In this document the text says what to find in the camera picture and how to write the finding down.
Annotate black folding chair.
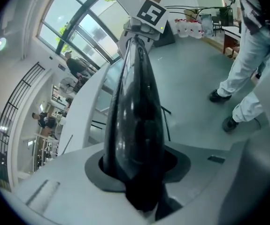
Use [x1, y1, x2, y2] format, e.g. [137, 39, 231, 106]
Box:
[91, 35, 173, 212]

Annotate person's black shoe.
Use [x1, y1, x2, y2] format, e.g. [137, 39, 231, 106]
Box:
[221, 115, 240, 133]
[208, 89, 232, 103]

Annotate person's black white patterned shirt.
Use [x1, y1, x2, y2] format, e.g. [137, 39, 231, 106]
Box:
[237, 0, 270, 46]

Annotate large framed window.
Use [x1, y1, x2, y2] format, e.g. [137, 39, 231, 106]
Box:
[36, 0, 131, 68]

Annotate round standing fan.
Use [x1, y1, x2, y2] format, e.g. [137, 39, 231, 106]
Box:
[59, 77, 77, 95]

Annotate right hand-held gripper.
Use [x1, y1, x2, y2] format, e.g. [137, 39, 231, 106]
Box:
[118, 0, 170, 64]

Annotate person's white trousers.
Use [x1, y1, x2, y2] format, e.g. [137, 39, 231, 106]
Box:
[217, 20, 270, 124]

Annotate person's right black shoe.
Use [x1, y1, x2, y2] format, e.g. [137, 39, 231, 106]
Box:
[208, 89, 232, 103]

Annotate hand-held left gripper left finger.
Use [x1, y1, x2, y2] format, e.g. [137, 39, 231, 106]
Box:
[15, 143, 150, 225]

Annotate cardboard box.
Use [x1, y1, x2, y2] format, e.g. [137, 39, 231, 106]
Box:
[183, 7, 201, 21]

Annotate person's left black shoe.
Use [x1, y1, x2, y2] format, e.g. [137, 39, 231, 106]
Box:
[221, 115, 240, 133]

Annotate dark grey board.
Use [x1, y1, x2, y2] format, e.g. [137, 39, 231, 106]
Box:
[153, 22, 176, 48]

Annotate clear plastic bag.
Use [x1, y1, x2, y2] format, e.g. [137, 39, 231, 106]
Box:
[200, 14, 215, 37]

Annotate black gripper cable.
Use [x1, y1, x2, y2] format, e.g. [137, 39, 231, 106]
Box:
[164, 4, 232, 16]

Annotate cluster of white jugs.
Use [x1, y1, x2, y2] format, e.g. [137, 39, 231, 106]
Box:
[174, 18, 205, 40]

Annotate wooden table white top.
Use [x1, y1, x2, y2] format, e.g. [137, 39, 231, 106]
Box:
[222, 25, 241, 57]

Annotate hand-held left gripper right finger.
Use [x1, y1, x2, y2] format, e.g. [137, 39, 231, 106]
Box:
[155, 146, 233, 225]

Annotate black metal railing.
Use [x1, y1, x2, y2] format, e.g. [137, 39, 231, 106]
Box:
[0, 61, 46, 190]

